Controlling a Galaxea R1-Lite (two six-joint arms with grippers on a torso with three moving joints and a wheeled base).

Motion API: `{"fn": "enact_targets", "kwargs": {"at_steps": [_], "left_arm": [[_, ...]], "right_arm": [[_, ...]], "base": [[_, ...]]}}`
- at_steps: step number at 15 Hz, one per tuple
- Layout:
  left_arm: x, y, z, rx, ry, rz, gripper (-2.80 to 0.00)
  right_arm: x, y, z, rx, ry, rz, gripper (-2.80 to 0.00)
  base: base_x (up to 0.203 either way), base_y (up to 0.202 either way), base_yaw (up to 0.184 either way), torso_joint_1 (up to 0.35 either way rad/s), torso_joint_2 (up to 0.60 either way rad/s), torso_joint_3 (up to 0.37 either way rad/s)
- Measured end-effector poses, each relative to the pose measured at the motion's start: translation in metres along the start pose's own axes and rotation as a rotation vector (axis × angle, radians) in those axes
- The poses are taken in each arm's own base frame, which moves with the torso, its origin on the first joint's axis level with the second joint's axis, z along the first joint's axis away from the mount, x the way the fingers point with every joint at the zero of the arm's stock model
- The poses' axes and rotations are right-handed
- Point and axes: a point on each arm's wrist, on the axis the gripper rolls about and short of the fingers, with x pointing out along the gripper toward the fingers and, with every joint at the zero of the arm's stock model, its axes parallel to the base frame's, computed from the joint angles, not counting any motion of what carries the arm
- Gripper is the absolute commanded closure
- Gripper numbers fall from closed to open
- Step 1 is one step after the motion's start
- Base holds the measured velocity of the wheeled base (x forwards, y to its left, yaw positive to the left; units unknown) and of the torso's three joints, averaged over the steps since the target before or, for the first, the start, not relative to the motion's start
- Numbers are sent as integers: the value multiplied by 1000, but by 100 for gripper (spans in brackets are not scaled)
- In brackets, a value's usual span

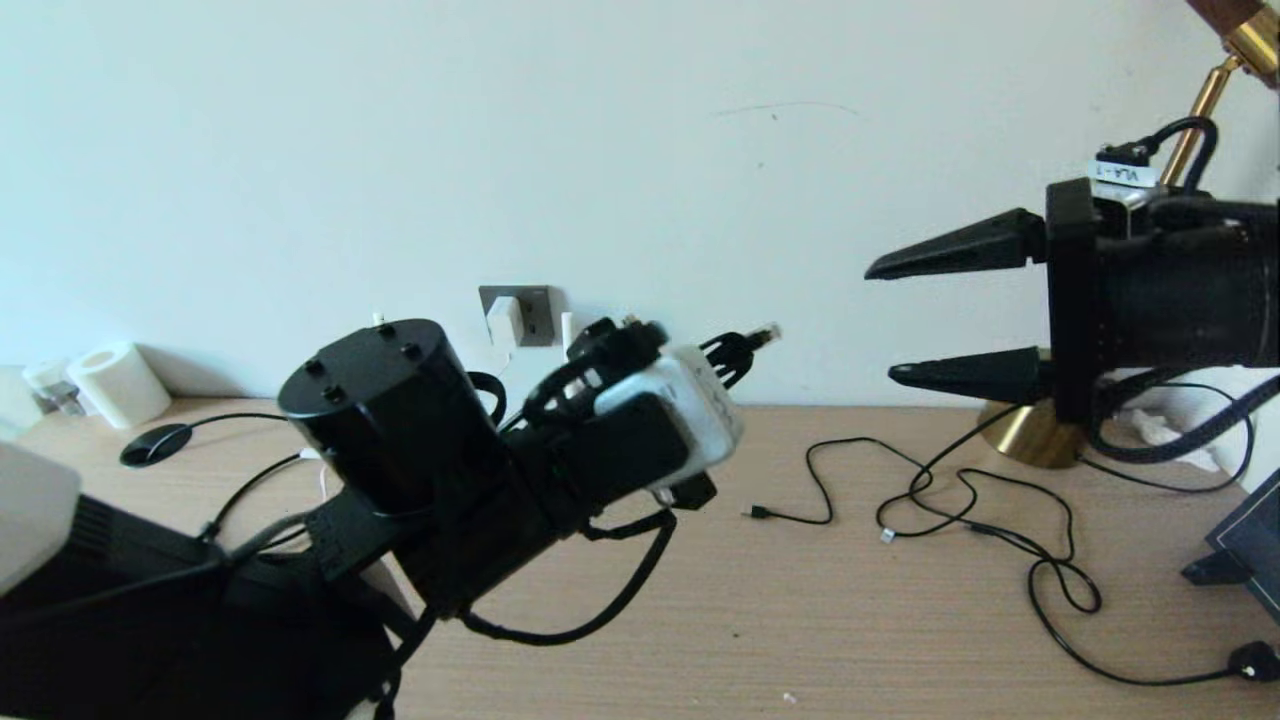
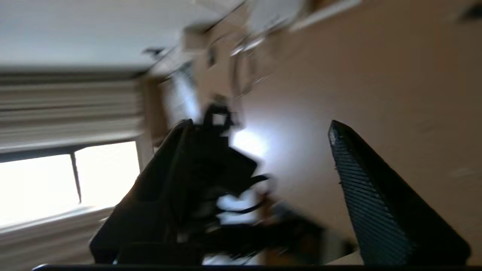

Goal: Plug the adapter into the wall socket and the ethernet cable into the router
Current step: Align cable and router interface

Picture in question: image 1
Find white router with antennas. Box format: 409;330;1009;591
374;312;578;353

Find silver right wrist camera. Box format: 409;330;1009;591
1088;145;1163;241

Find black lamp cable with plug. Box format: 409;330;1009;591
1024;400;1280;686

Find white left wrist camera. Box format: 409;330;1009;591
594;344;747;493

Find black oval desk grommet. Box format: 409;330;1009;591
120;422;194;469

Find black cable with clear plug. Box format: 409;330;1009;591
875;405;1061;546

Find brass desk lamp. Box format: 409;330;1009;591
978;0;1280;470

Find crumpled white tissue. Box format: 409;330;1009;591
1130;410;1219;473

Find white toilet paper roll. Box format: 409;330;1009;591
66;343;173;431

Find grey wall socket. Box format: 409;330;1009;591
479;286;554;348

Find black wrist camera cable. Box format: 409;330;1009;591
375;318;683;720

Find black usb cable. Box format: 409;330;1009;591
741;437;1076;561

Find white power adapter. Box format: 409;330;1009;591
486;296;527;349

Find small clear plastic jar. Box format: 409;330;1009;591
22;358;86;419

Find dark blue box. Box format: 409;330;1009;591
1178;464;1280;626

